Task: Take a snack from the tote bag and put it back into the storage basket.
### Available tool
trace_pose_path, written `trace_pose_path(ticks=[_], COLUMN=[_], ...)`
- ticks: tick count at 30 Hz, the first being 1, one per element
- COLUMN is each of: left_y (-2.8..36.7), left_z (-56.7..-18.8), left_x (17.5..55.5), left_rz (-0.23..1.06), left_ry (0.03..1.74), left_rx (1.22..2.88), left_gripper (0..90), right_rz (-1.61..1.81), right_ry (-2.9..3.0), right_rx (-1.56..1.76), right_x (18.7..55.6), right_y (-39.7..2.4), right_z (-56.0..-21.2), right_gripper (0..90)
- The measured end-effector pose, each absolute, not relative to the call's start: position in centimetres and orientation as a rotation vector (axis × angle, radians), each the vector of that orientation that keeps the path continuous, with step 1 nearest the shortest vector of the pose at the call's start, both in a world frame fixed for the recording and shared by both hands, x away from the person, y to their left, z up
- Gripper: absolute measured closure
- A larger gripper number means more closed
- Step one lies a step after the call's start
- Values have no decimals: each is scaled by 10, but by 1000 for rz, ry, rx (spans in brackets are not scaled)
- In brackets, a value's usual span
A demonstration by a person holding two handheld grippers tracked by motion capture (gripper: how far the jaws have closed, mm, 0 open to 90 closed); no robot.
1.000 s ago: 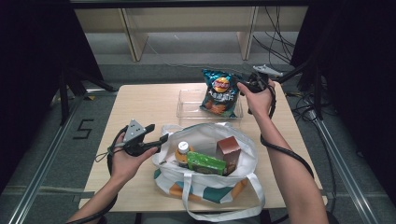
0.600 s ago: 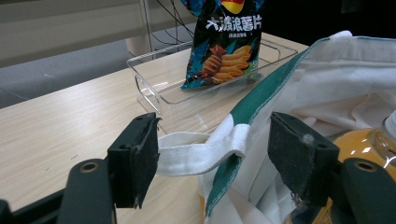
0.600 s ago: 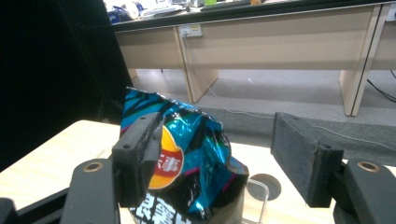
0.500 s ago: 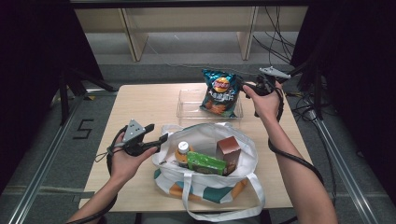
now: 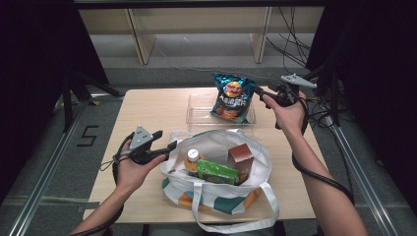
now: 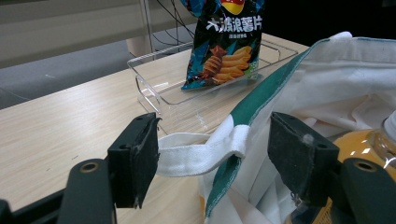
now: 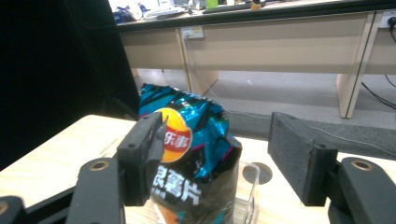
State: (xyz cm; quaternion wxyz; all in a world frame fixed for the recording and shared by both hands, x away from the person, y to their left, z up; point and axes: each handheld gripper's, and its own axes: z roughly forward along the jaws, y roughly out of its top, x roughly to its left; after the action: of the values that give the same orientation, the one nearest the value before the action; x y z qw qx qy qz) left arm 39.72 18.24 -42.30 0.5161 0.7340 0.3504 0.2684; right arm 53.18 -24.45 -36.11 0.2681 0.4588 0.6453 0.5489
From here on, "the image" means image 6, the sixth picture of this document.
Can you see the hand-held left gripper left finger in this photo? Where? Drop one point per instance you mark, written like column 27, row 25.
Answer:
column 134, row 161

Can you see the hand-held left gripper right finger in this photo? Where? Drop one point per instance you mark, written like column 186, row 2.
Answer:
column 299, row 158

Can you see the orange juice bottle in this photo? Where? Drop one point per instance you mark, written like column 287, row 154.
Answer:
column 358, row 146

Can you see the clear plastic tray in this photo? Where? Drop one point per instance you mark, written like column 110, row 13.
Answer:
column 183, row 105

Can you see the white tote bag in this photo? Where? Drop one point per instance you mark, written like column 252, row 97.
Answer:
column 327, row 84

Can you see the blue potato chips bag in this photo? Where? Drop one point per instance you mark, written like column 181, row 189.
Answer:
column 227, row 46

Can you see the black curtain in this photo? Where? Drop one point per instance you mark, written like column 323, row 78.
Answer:
column 327, row 18

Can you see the beige wooden desk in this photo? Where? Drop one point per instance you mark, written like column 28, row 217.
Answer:
column 62, row 28

